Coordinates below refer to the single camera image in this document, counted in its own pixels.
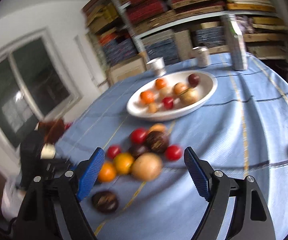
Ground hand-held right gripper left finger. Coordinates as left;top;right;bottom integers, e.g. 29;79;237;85
14;147;106;240

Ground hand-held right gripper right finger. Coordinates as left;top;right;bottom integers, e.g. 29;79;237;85
183;147;277;240

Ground dark purple passion fruit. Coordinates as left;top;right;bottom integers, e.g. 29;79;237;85
128;144;150;159
91;190;119;213
145;131;170;154

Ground red cherry tomato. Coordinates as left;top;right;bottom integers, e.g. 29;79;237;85
162;97;174;110
130;128;148;144
164;144;182;162
107;145;122;159

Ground white oval plate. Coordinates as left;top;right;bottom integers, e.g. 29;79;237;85
126;70;218;120

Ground large orange mandarin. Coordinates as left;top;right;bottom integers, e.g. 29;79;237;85
140;91;155;105
155;78;168;90

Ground dark red plum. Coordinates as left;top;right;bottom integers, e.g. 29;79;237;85
187;73;201;87

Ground brown plush toy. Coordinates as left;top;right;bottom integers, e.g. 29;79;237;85
38;119;66;143

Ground blue checked tablecloth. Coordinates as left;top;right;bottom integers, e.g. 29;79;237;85
51;52;288;240

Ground white framed window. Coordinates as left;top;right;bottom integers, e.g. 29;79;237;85
0;29;82;150

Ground white leaning board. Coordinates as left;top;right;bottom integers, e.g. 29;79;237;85
74;34;109;88

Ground white paper cup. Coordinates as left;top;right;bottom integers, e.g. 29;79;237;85
146;57;166;77

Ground white drink can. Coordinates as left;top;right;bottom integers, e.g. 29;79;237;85
192;46;210;67

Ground stack of blue flowered boxes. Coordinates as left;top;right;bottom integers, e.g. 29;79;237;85
99;34;138;67

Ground stack of grey-blue boxes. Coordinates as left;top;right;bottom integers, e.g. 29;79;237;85
144;26;225;64

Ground silver bottle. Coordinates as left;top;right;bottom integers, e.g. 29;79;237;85
221;14;248;70

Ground black chair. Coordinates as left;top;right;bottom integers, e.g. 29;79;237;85
260;59;288;85

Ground stack of plain wooden boxes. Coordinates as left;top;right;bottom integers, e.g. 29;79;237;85
225;0;277;12
242;16;288;59

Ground white metal shelf rack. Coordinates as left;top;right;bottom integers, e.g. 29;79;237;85
106;0;288;55

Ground pink crumpled cloth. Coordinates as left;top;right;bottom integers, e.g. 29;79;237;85
236;15;255;34

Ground stack of yellow woven boxes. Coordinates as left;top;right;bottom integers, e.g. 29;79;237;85
81;0;124;34

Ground stack of woven straw boxes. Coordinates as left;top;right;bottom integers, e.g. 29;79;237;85
114;0;227;34

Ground stack of red patterned boxes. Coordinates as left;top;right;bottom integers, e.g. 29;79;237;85
125;0;170;18

